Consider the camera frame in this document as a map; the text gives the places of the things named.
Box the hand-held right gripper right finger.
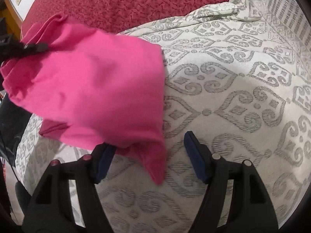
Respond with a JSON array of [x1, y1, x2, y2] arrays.
[[183, 131, 278, 233]]

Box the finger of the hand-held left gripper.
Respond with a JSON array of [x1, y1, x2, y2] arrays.
[[0, 35, 50, 63]]

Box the red textured blanket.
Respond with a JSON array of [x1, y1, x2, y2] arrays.
[[21, 0, 243, 38]]

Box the dark cloth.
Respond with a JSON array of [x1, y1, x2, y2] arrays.
[[0, 97, 33, 166]]

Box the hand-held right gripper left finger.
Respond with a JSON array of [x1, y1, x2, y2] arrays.
[[22, 144, 116, 233]]

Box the pink pants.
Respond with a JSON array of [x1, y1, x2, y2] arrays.
[[0, 13, 169, 185]]

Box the white grey patterned bedspread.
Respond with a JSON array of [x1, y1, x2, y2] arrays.
[[15, 0, 311, 233]]

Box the wooden furniture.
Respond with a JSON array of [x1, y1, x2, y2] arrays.
[[4, 0, 24, 38]]

